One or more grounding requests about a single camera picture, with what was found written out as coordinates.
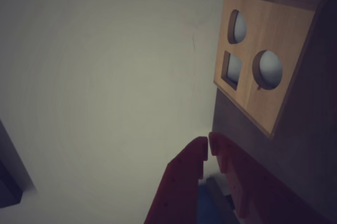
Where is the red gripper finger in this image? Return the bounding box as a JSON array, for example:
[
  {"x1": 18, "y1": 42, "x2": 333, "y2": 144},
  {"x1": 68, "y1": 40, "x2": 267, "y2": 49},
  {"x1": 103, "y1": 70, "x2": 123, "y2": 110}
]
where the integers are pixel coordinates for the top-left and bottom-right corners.
[
  {"x1": 143, "y1": 136, "x2": 209, "y2": 224},
  {"x1": 209, "y1": 131, "x2": 334, "y2": 224}
]

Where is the wooden shape sorter box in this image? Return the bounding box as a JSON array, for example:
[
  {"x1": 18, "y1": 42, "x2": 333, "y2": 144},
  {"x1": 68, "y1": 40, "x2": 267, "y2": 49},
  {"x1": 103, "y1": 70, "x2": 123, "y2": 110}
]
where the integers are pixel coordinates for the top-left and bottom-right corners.
[{"x1": 213, "y1": 0, "x2": 337, "y2": 140}]

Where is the blue table clamp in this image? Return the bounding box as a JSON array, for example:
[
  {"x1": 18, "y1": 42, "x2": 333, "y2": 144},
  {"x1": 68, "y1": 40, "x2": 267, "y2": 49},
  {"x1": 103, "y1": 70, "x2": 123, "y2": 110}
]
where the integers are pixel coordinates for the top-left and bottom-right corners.
[{"x1": 196, "y1": 185, "x2": 227, "y2": 224}]

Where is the dark panel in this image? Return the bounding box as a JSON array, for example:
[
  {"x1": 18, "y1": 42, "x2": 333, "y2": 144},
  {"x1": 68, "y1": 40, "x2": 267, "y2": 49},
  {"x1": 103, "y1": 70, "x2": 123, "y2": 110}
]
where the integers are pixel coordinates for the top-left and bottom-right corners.
[{"x1": 0, "y1": 118, "x2": 37, "y2": 207}]

